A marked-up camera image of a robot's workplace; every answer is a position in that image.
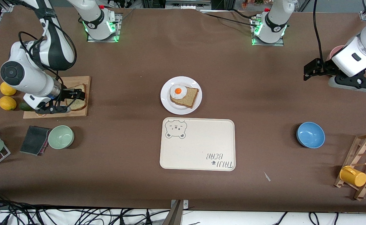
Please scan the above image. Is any round-topped brown bread slice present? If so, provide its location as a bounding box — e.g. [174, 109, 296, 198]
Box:
[65, 84, 87, 111]

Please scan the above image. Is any white round plate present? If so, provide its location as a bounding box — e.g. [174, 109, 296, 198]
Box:
[160, 76, 202, 115]

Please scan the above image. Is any pink cup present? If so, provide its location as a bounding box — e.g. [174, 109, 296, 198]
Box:
[326, 45, 346, 62]

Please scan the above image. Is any wooden cutting board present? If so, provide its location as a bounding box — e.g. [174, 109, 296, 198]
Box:
[23, 76, 91, 119]

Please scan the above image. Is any green avocado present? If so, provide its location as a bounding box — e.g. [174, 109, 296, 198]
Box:
[18, 102, 35, 112]

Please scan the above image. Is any pale green bowl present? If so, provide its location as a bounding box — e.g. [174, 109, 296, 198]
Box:
[48, 125, 75, 149]

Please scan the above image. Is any dark grey cloth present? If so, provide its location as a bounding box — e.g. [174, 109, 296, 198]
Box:
[20, 126, 52, 155]

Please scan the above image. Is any yellow lemon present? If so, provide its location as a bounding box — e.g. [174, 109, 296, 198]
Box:
[0, 96, 17, 111]
[0, 82, 17, 96]

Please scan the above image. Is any blue bowl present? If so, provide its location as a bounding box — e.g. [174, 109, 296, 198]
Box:
[296, 122, 325, 148]

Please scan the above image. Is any fried egg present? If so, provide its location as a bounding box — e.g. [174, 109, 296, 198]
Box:
[170, 84, 188, 100]

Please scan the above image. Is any yellow mug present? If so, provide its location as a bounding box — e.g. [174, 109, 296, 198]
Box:
[339, 166, 366, 187]

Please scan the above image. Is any square brown bread slice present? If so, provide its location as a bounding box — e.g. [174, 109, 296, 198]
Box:
[170, 87, 199, 109]

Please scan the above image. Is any cream tray with bear print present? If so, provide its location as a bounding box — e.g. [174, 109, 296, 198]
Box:
[160, 117, 236, 172]

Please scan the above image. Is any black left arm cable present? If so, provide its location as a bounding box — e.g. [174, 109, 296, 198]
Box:
[313, 0, 324, 60]

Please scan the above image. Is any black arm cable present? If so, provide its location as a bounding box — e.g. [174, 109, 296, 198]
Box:
[18, 31, 77, 108]
[313, 0, 324, 60]

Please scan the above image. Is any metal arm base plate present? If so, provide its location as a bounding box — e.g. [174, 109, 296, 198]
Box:
[87, 13, 121, 43]
[250, 16, 285, 47]

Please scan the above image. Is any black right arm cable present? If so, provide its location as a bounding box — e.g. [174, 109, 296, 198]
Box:
[18, 31, 77, 108]

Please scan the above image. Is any black table cable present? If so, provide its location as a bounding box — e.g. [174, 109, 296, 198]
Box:
[201, 12, 255, 25]

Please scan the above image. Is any aluminium frame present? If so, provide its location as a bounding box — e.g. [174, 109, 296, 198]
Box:
[141, 0, 233, 12]

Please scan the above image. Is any grey metal camera pole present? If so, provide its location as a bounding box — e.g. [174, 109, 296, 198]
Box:
[170, 199, 189, 225]

